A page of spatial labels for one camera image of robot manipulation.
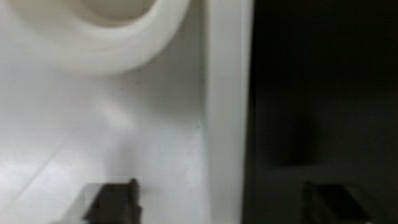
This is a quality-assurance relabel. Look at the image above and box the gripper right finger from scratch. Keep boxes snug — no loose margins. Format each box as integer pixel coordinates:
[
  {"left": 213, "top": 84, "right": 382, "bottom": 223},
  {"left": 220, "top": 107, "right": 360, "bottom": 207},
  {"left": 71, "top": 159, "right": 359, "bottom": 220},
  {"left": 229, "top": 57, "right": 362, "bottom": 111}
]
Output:
[{"left": 300, "top": 182, "right": 373, "bottom": 224}]

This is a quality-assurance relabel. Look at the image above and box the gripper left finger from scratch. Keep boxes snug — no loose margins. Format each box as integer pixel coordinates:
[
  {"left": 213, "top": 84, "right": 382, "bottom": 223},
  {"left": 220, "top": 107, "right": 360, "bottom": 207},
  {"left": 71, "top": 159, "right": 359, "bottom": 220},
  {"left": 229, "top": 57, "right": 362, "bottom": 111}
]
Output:
[{"left": 83, "top": 179, "right": 142, "bottom": 224}]

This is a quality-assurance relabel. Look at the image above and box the white square tabletop tray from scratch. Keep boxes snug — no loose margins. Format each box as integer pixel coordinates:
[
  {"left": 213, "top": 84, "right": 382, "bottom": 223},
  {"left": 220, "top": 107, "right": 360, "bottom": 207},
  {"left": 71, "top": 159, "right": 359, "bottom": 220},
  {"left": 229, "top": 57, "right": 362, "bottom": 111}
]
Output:
[{"left": 0, "top": 0, "right": 254, "bottom": 224}]

